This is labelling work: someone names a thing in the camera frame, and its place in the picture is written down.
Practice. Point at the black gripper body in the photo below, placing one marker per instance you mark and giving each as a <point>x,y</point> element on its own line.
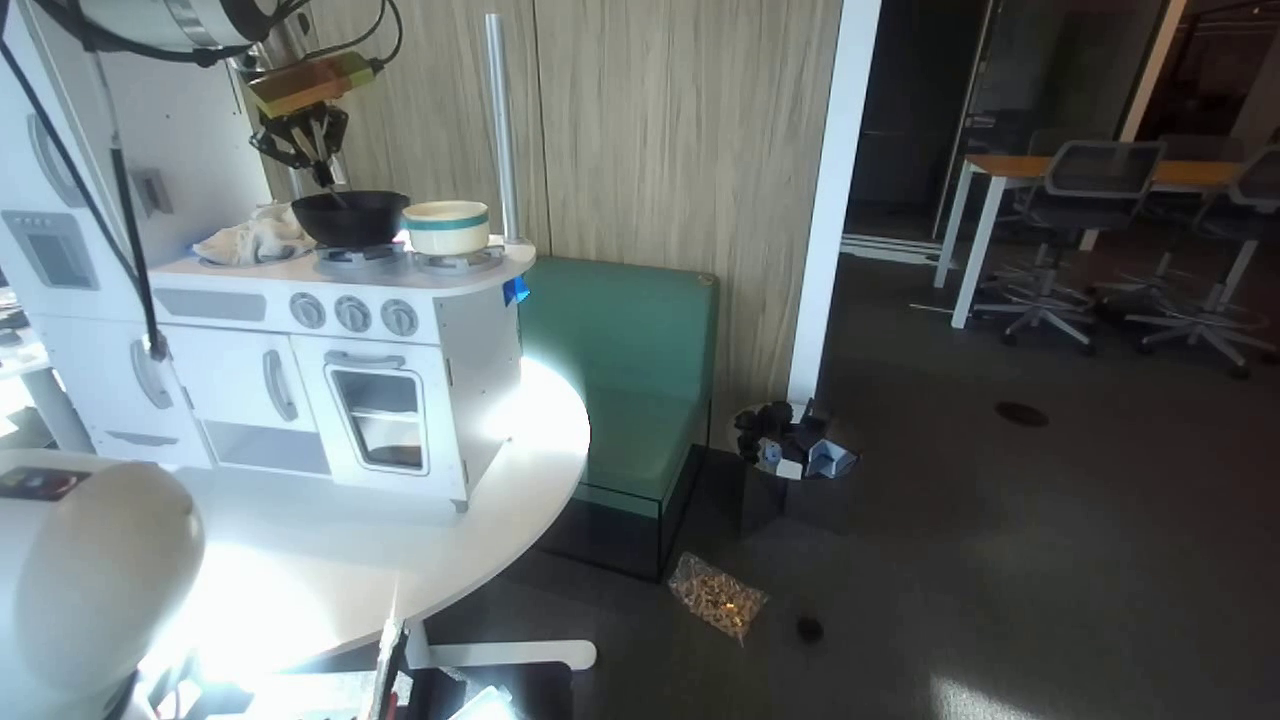
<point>306,135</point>

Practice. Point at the white bowl with green stripe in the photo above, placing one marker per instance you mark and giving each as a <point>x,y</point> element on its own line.
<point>445,228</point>

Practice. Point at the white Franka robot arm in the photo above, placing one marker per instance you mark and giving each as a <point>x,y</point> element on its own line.
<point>92,575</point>

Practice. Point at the black cooking pot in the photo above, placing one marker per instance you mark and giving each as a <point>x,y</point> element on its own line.
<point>352,226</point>

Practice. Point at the crumpled beige cloth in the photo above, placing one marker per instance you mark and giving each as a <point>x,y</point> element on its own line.
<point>260,236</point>

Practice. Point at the thin white pole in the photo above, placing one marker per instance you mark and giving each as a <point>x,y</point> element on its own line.
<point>499,122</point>

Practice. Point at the white toy kitchen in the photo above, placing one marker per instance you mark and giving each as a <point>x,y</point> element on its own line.
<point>266,387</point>

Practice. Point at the small blue tag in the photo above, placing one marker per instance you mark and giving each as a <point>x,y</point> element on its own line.
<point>518,288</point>

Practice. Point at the round white table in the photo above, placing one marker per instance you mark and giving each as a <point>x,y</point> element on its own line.
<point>401,545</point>

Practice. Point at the pile of dark gadgets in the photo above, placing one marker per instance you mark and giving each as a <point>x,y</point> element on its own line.
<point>794,432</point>

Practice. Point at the black storage bin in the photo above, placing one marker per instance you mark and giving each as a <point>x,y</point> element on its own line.
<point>783,504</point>

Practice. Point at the gold speckled floor mat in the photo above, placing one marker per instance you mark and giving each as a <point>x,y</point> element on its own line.
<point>718,599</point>

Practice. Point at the small black floor object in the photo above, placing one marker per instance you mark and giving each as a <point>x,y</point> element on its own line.
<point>809,630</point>

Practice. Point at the wood top desk white legs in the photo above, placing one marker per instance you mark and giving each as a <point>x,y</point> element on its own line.
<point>1004,167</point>

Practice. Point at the dark round floor cover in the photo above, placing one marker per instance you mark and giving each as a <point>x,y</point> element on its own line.
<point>1023,412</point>

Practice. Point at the grey mesh office chair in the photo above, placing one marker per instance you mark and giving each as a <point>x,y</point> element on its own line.
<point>1093,172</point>
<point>1254,185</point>

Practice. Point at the white wall post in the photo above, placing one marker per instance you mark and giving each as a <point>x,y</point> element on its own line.
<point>833,203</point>

